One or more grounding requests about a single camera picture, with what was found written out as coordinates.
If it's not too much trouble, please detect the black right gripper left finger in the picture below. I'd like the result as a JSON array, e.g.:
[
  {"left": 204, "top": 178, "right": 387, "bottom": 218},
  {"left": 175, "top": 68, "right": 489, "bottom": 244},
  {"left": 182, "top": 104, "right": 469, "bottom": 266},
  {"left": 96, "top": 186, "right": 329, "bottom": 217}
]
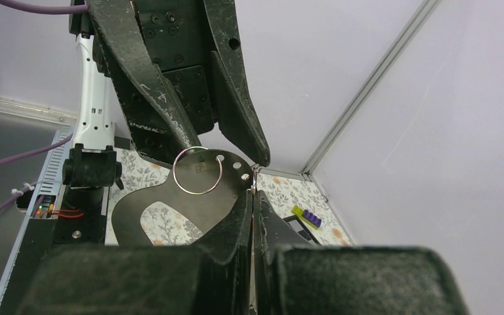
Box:
[{"left": 16, "top": 191, "right": 253, "bottom": 314}]

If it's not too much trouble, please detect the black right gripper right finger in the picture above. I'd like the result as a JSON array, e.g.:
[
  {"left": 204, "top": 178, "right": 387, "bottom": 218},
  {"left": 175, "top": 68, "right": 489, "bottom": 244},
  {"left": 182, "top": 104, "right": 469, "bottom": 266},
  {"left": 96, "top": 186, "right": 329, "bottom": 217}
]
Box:
[{"left": 254, "top": 190, "right": 469, "bottom": 314}]

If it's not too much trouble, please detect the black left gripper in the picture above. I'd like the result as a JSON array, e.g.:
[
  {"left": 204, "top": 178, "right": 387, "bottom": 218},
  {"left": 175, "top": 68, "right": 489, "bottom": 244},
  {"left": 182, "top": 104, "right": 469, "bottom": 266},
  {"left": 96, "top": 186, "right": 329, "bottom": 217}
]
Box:
[{"left": 86, "top": 1, "right": 271, "bottom": 167}]

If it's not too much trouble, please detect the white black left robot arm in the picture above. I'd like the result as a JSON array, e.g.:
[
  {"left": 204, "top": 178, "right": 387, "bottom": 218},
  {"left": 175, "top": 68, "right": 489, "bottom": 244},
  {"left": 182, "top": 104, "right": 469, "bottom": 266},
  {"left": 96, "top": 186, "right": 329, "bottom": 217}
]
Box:
[{"left": 63, "top": 1, "right": 270, "bottom": 245}]

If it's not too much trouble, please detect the black grey chessboard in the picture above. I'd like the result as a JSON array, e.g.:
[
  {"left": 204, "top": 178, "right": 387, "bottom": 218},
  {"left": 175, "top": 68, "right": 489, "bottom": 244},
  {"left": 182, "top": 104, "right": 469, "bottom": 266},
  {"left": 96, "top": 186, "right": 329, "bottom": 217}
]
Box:
[{"left": 283, "top": 215, "right": 321, "bottom": 245}]

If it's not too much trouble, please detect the purple yellow toy brick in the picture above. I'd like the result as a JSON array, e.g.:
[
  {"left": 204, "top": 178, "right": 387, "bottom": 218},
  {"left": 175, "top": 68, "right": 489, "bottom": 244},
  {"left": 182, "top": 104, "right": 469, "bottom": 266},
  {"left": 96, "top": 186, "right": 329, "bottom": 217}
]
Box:
[{"left": 291, "top": 205, "right": 322, "bottom": 230}]

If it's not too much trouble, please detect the floral table mat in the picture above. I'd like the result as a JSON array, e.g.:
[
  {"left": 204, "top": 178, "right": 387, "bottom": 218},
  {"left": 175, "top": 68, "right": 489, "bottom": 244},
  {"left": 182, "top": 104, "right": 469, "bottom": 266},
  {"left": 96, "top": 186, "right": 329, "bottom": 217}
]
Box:
[{"left": 106, "top": 148, "right": 352, "bottom": 246}]

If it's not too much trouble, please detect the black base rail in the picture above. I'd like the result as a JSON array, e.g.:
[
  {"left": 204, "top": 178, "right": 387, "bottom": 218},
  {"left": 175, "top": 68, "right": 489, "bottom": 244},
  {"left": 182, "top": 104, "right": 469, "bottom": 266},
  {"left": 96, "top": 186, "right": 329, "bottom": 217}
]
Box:
[{"left": 0, "top": 126, "right": 118, "bottom": 315}]

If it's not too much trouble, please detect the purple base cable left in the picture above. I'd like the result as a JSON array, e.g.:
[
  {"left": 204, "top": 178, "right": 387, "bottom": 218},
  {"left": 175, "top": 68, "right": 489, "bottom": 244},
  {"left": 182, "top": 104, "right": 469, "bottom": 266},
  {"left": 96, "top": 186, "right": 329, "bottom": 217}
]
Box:
[{"left": 0, "top": 132, "right": 75, "bottom": 229}]

